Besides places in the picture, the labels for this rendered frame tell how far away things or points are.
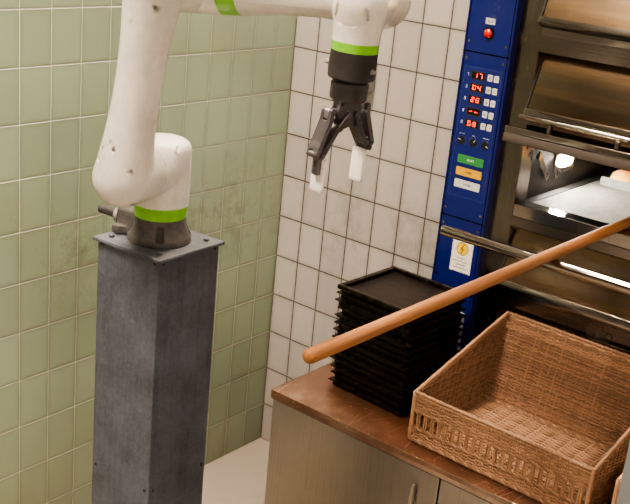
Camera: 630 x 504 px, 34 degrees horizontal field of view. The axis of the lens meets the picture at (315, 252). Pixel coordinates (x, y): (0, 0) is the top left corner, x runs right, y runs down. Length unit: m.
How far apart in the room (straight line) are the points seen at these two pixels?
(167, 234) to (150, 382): 0.35
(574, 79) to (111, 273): 1.41
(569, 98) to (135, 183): 1.35
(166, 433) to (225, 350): 1.19
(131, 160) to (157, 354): 0.48
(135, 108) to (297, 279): 1.67
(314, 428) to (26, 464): 0.87
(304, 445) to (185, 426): 0.63
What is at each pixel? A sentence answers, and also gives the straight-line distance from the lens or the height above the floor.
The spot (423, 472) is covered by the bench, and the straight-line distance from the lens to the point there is 2.91.
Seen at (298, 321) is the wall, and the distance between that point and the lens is 3.77.
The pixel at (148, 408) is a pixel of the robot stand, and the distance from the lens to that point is 2.51.
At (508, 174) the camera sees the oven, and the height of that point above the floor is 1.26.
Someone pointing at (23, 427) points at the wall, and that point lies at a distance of 3.21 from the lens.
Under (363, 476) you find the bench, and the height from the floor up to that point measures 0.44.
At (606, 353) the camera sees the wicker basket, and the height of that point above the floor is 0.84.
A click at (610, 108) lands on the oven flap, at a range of 2.99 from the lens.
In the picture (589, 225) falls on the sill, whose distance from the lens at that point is 3.07.
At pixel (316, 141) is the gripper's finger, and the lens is 2.00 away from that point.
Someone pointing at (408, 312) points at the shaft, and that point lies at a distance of 2.17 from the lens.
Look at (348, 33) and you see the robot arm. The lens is 1.99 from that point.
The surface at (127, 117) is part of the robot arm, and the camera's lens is 2.19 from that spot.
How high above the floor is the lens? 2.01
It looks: 19 degrees down
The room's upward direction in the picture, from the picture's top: 6 degrees clockwise
